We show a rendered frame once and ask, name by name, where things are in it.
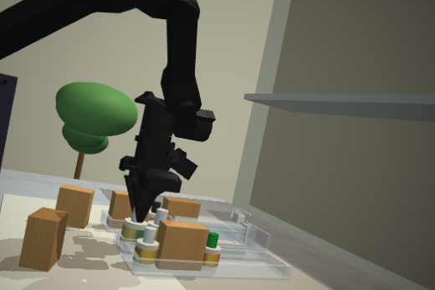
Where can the white jar with green lid and orange label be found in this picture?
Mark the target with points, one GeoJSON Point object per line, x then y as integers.
{"type": "Point", "coordinates": [212, 252]}

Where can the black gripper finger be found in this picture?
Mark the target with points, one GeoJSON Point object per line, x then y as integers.
{"type": "Point", "coordinates": [128, 181]}
{"type": "Point", "coordinates": [143, 199]}

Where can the brown wooden block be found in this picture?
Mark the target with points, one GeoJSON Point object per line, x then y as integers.
{"type": "Point", "coordinates": [120, 207]}
{"type": "Point", "coordinates": [78, 201]}
{"type": "Point", "coordinates": [181, 240]}
{"type": "Point", "coordinates": [44, 239]}
{"type": "Point", "coordinates": [181, 207]}

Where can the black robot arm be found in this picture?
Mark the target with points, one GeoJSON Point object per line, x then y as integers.
{"type": "Point", "coordinates": [180, 111]}

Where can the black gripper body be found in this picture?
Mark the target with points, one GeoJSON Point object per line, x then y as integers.
{"type": "Point", "coordinates": [146, 165]}

